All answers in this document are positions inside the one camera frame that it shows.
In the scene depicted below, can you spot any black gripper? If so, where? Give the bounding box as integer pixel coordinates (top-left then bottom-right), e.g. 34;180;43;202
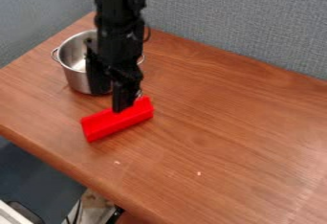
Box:
86;0;146;113

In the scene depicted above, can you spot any red rectangular block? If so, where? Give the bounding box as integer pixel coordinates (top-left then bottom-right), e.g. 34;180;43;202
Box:
80;96;155;143

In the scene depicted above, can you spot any stainless steel pot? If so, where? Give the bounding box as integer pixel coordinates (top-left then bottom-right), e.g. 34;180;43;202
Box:
50;29;147;96

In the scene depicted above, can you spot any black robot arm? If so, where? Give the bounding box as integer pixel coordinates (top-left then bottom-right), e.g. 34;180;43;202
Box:
84;0;146;113

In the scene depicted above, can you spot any white object at corner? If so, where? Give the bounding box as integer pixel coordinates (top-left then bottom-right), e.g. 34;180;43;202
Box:
0;200;44;224

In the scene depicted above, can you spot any metal table leg frame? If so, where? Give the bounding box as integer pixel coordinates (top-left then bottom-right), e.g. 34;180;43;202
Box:
62;189;124;224

